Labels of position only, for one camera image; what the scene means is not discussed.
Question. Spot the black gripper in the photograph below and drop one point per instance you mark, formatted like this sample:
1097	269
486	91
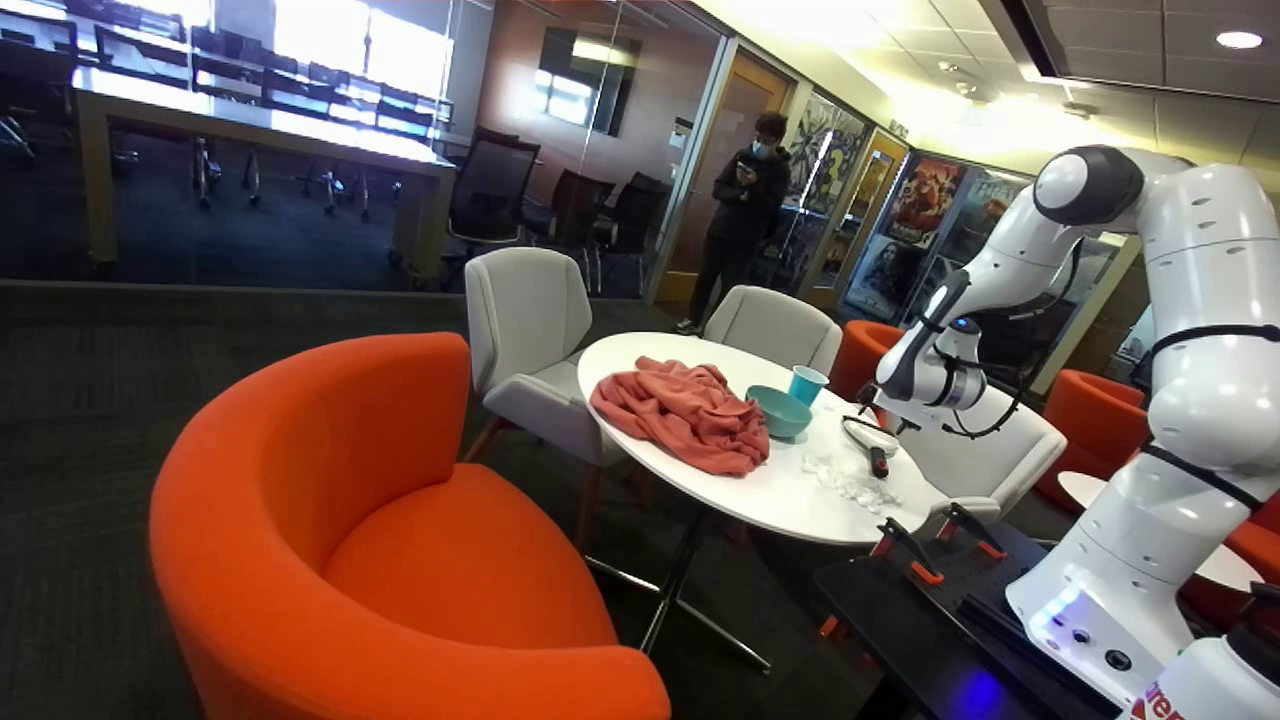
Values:
888	395

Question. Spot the small white paper scraps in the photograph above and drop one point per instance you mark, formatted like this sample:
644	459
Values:
883	500

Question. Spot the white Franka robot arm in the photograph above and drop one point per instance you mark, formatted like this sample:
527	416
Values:
1203	403

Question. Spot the teal cup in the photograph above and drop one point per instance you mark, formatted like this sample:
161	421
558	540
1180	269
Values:
810	385

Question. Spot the teal bowl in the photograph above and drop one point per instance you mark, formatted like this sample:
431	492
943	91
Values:
778	411

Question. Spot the wide white upholstered chair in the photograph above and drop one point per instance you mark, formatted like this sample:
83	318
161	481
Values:
995	463

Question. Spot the low white upholstered chair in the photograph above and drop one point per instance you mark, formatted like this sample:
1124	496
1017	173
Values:
773	325

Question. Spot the crumpled red cloth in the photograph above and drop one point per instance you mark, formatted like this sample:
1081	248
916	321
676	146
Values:
682	412

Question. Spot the black robot cart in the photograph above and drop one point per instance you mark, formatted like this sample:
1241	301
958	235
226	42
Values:
921	642

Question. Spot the person in dark clothes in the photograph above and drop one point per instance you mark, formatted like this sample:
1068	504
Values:
746	203

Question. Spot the dark side chair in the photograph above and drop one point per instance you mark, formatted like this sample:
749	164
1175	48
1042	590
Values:
583	212
636	222

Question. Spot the tall white upholstered chair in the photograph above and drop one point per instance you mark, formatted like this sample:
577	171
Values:
527	321

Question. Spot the black mesh office chair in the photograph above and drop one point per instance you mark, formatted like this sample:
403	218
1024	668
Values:
493	184

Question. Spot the orange tub armchair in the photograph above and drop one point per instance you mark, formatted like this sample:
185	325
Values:
403	563

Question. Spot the round ceiling light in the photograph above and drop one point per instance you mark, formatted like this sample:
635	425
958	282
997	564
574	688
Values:
1239	42

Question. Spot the long high counter table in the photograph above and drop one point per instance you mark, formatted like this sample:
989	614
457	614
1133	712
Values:
267	126

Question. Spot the red wall poster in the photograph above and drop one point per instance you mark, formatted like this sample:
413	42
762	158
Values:
921	203

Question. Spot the chrome table leg frame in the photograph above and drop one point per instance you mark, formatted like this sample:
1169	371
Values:
668	586

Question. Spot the wall mounted screen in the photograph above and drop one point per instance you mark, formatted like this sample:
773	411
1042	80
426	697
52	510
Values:
587	75

